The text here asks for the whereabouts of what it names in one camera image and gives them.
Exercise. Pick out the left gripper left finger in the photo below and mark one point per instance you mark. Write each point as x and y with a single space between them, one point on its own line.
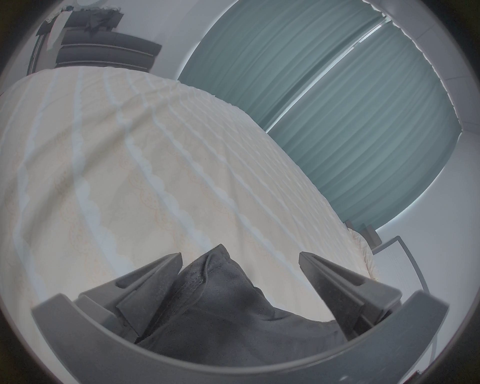
150 290

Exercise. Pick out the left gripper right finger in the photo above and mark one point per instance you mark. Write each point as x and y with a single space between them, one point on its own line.
333 288

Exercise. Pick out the black garment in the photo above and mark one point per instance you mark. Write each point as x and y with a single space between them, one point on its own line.
225 311

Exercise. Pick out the bed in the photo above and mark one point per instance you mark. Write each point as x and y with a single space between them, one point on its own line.
131 168

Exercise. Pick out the cream pillow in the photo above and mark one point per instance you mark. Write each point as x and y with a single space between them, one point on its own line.
362 251

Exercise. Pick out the blue-green curtain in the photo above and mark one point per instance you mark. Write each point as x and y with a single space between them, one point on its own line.
270 56
375 131

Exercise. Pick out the dark grey garment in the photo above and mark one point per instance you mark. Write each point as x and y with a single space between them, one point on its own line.
101 20

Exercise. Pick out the white garment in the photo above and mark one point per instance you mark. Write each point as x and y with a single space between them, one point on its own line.
55 30

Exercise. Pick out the black dressing table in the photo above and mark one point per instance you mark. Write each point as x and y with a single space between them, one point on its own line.
75 18

